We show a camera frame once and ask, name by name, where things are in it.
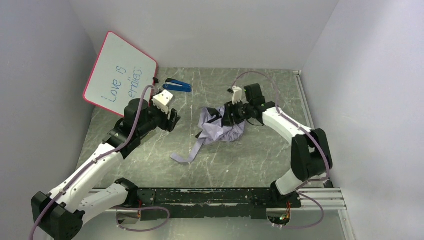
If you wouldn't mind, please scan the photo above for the black and lavender umbrella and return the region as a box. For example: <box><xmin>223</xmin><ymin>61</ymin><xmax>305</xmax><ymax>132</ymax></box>
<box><xmin>170</xmin><ymin>106</ymin><xmax>246</xmax><ymax>164</ymax></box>

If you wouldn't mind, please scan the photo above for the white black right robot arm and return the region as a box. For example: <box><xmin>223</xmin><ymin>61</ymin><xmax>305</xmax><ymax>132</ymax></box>
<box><xmin>222</xmin><ymin>83</ymin><xmax>333</xmax><ymax>196</ymax></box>

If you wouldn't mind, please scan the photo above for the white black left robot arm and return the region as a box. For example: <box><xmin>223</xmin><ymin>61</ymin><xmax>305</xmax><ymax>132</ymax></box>
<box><xmin>31</xmin><ymin>93</ymin><xmax>180</xmax><ymax>240</ymax></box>

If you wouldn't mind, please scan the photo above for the blue stapler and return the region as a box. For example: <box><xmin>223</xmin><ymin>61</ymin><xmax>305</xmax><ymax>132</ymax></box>
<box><xmin>162</xmin><ymin>78</ymin><xmax>192</xmax><ymax>93</ymax></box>

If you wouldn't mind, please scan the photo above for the pink framed whiteboard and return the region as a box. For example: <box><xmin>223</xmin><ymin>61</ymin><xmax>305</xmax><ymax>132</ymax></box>
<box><xmin>82</xmin><ymin>31</ymin><xmax>158</xmax><ymax>116</ymax></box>

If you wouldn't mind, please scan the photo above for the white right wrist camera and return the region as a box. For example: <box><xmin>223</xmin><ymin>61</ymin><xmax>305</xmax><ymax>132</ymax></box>
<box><xmin>227</xmin><ymin>85</ymin><xmax>243</xmax><ymax>105</ymax></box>

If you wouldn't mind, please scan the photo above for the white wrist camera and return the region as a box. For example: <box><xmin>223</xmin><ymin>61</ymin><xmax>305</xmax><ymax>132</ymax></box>
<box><xmin>152</xmin><ymin>90</ymin><xmax>175</xmax><ymax>115</ymax></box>
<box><xmin>227</xmin><ymin>85</ymin><xmax>243</xmax><ymax>105</ymax></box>

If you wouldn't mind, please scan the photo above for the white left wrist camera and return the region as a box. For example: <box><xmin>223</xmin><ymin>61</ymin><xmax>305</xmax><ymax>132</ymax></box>
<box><xmin>152</xmin><ymin>90</ymin><xmax>175</xmax><ymax>115</ymax></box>

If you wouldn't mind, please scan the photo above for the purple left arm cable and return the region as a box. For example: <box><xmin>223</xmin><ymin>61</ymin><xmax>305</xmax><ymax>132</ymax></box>
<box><xmin>28</xmin><ymin>84</ymin><xmax>171</xmax><ymax>240</ymax></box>

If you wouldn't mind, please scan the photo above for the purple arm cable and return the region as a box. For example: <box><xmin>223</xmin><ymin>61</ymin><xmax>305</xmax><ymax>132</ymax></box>
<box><xmin>231</xmin><ymin>71</ymin><xmax>332</xmax><ymax>230</ymax></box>
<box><xmin>28</xmin><ymin>84</ymin><xmax>171</xmax><ymax>240</ymax></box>

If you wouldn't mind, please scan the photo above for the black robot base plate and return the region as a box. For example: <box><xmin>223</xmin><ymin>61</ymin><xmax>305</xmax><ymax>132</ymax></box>
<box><xmin>121</xmin><ymin>187</ymin><xmax>302</xmax><ymax>221</ymax></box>

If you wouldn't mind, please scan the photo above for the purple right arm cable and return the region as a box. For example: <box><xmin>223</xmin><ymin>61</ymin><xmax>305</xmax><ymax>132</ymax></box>
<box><xmin>231</xmin><ymin>71</ymin><xmax>332</xmax><ymax>230</ymax></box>

